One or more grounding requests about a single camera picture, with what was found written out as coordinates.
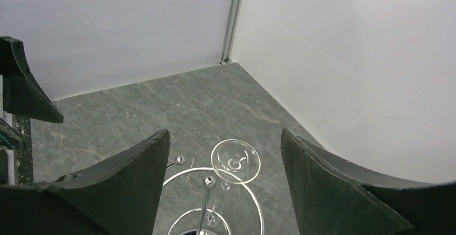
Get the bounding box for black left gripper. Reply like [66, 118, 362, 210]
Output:
[1, 37, 63, 185]

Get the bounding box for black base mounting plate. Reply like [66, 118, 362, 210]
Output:
[13, 116, 34, 184]

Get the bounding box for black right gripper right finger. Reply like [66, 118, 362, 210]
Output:
[280, 128, 455, 234]

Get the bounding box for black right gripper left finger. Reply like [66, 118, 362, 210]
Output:
[1, 129, 170, 234]

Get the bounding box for clear wine glass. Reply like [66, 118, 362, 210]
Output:
[167, 208, 232, 235]
[211, 139, 261, 190]

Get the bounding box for chrome wine glass rack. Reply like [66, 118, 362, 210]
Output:
[162, 166, 265, 234]

